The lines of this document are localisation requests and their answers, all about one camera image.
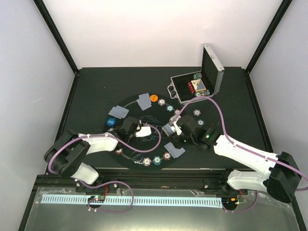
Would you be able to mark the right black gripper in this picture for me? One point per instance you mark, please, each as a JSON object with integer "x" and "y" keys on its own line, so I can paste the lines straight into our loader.
{"x": 177, "y": 144}

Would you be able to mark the brown chip mat bottom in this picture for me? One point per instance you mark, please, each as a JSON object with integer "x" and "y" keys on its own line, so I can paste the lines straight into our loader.
{"x": 167, "y": 156}

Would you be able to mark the teal chip mat bottom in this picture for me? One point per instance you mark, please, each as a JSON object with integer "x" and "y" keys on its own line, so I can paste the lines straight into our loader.
{"x": 157, "y": 160}

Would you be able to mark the teal chip mat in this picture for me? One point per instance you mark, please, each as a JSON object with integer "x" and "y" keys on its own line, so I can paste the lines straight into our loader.
{"x": 157, "y": 160}
{"x": 170, "y": 108}

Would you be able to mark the white chip mat top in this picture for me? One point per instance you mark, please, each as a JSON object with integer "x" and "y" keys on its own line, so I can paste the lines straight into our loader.
{"x": 161, "y": 102}

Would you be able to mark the teal poker chip stack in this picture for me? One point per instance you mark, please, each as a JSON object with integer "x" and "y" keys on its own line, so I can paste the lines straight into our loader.
{"x": 200, "y": 122}

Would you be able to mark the boxed card deck in case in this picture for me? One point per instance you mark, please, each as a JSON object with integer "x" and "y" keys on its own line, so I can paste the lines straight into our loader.
{"x": 198, "y": 85}

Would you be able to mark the teal chips case front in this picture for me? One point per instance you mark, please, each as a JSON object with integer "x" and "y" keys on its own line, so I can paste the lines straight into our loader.
{"x": 202, "y": 93}

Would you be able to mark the teal chip mat top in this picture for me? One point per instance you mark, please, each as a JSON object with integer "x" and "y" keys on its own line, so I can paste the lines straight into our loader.
{"x": 170, "y": 108}

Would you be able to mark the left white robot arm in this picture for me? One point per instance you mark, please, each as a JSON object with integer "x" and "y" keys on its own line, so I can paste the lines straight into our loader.
{"x": 66, "y": 156}

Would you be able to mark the brown chip mat top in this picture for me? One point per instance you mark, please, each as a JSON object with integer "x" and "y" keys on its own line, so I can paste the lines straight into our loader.
{"x": 176, "y": 111}

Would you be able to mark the white chip mat bottom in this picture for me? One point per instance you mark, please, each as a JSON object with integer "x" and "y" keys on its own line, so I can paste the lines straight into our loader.
{"x": 146, "y": 161}

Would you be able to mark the round black poker mat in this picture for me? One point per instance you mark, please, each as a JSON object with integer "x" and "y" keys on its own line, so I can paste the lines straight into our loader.
{"x": 156, "y": 116}

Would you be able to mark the white chip mat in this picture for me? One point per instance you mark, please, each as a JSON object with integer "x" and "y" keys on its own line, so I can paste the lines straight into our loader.
{"x": 161, "y": 102}
{"x": 146, "y": 161}

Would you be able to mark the teal chips case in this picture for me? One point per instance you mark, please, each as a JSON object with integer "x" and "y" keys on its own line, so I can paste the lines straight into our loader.
{"x": 202, "y": 93}
{"x": 197, "y": 76}

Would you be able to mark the white purple chip stack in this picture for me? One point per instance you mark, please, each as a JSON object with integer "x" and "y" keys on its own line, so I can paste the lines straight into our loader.
{"x": 197, "y": 112}

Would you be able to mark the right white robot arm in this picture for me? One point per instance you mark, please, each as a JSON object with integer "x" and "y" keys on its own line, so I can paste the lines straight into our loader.
{"x": 278, "y": 175}

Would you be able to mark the blue small blind button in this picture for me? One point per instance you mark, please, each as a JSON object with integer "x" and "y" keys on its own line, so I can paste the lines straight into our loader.
{"x": 111, "y": 122}

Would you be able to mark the blue card mat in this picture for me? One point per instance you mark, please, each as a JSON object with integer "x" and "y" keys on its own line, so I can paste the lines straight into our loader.
{"x": 145, "y": 98}
{"x": 169, "y": 147}

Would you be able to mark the red dice in case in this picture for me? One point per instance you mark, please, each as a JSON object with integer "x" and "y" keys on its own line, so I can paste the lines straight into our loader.
{"x": 191, "y": 88}

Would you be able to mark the small circuit board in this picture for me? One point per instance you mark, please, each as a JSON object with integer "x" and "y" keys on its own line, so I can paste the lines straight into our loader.
{"x": 96, "y": 199}

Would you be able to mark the aluminium poker chip case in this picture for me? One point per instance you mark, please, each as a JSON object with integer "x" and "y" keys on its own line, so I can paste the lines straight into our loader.
{"x": 212, "y": 75}

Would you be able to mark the blue playing card deck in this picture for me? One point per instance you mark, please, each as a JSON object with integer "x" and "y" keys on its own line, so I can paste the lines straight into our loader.
{"x": 168, "y": 130}

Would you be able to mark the light blue cable duct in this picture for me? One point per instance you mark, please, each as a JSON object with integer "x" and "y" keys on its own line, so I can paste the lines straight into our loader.
{"x": 62, "y": 199}

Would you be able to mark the blue card mat top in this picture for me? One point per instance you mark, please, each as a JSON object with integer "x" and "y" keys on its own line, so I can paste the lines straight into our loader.
{"x": 145, "y": 98}

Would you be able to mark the brown chip mat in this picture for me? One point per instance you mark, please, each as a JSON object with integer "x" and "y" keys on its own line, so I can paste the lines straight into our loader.
{"x": 167, "y": 156}
{"x": 176, "y": 111}
{"x": 119, "y": 152}

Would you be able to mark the orange big blind button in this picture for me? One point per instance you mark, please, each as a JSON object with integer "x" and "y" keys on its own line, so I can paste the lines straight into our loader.
{"x": 153, "y": 98}

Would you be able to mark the single blue playing card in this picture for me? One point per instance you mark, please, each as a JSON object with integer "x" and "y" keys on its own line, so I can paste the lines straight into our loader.
{"x": 113, "y": 111}

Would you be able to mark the teal chips case back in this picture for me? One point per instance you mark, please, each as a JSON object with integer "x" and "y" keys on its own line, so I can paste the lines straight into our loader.
{"x": 197, "y": 76}

